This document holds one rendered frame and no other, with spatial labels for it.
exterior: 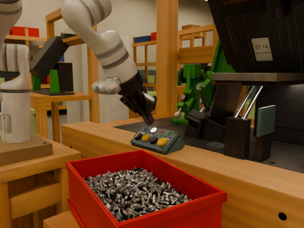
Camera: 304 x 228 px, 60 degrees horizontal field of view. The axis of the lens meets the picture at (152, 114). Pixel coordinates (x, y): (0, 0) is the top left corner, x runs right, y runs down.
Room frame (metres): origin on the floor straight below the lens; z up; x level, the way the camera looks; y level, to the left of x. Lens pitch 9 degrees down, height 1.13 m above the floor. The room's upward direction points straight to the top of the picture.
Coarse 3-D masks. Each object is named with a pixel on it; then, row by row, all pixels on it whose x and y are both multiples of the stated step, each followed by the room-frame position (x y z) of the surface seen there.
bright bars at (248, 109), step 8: (248, 88) 0.78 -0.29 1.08; (248, 96) 0.76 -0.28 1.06; (256, 96) 0.74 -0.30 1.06; (240, 104) 0.74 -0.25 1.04; (248, 104) 0.73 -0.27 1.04; (240, 112) 0.73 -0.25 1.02; (248, 112) 0.71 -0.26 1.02; (232, 120) 0.70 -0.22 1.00; (240, 120) 0.69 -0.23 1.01; (248, 120) 0.69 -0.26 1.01; (232, 128) 0.70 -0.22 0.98; (240, 128) 0.69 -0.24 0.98; (248, 128) 0.69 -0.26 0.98; (232, 136) 0.70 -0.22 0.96; (240, 136) 0.69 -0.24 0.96; (248, 136) 0.69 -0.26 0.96; (224, 144) 0.72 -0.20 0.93; (232, 144) 0.70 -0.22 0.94; (240, 144) 0.68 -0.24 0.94; (248, 144) 0.69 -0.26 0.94; (224, 152) 0.72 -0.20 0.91; (232, 152) 0.70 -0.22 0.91; (240, 152) 0.68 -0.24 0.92; (248, 152) 0.69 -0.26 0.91
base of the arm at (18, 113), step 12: (0, 96) 0.89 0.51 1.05; (12, 96) 0.87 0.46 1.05; (24, 96) 0.89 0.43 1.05; (12, 108) 0.87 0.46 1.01; (24, 108) 0.89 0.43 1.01; (0, 120) 0.89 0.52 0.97; (12, 120) 0.87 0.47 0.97; (24, 120) 0.89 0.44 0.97; (0, 132) 0.90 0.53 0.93; (12, 132) 0.87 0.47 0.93; (24, 132) 0.89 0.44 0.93
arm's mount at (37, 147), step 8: (0, 136) 0.94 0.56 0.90; (32, 136) 0.96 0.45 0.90; (0, 144) 0.85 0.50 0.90; (8, 144) 0.85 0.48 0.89; (16, 144) 0.85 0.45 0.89; (24, 144) 0.86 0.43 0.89; (32, 144) 0.86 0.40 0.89; (40, 144) 0.87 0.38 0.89; (48, 144) 0.87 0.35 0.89; (0, 152) 0.77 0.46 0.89; (8, 152) 0.78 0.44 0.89; (16, 152) 0.80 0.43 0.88; (24, 152) 0.82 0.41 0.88; (32, 152) 0.83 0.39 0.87; (40, 152) 0.85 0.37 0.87; (48, 152) 0.87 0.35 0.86; (0, 160) 0.77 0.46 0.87; (8, 160) 0.78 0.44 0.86; (16, 160) 0.80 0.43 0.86; (24, 160) 0.82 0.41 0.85
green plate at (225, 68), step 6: (216, 48) 0.86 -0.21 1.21; (222, 48) 0.86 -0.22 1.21; (216, 54) 0.86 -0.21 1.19; (222, 54) 0.86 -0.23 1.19; (216, 60) 0.87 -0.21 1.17; (222, 60) 0.86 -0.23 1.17; (216, 66) 0.88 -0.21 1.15; (222, 66) 0.86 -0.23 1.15; (228, 66) 0.84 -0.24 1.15; (210, 72) 0.88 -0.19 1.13; (216, 72) 0.88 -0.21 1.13; (222, 72) 0.86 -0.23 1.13; (228, 72) 0.84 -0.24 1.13; (234, 72) 0.83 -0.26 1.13; (210, 78) 0.88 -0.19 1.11
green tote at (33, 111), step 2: (32, 110) 1.21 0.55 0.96; (34, 110) 1.21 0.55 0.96; (0, 112) 1.14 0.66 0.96; (32, 112) 1.21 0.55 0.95; (34, 112) 1.21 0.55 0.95; (32, 114) 1.21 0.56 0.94; (34, 114) 1.22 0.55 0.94; (32, 116) 1.21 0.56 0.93; (34, 116) 1.22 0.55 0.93; (32, 118) 1.21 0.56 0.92; (34, 118) 1.22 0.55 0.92; (32, 120) 1.21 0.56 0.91; (34, 120) 1.22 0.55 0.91; (32, 122) 1.21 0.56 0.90; (34, 122) 1.21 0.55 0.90; (32, 124) 1.21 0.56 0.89; (34, 124) 1.21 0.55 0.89; (32, 126) 1.21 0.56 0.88; (34, 126) 1.21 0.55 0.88; (32, 128) 1.21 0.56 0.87; (34, 128) 1.21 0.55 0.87; (32, 130) 1.21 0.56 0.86; (34, 130) 1.21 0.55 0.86; (32, 132) 1.21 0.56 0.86; (34, 132) 1.21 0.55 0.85; (0, 134) 1.13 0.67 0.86
